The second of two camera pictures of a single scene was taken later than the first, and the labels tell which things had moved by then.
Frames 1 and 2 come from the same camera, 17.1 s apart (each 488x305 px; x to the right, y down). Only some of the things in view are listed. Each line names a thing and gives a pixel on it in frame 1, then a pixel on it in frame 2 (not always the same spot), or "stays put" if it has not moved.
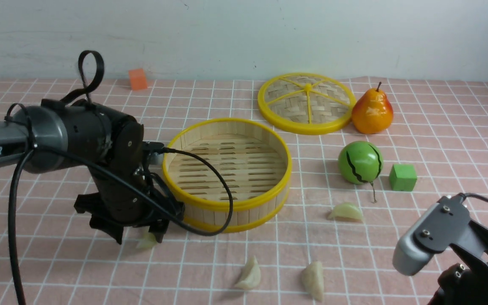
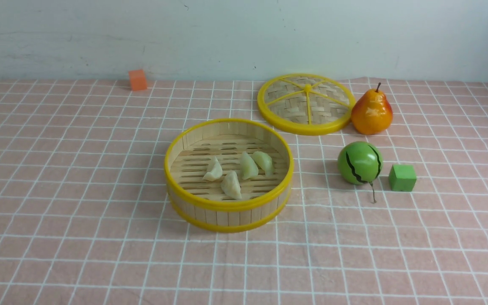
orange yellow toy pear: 372,112 stays put
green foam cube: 403,177 stays put
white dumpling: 312,280 → 265,161
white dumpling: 147,240 → 215,170
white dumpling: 251,275 → 230,185
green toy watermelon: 361,162 stays put
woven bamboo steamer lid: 306,103 stays put
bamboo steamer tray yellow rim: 254,160 stays put
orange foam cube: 138,79 stays put
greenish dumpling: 347,211 → 250,169
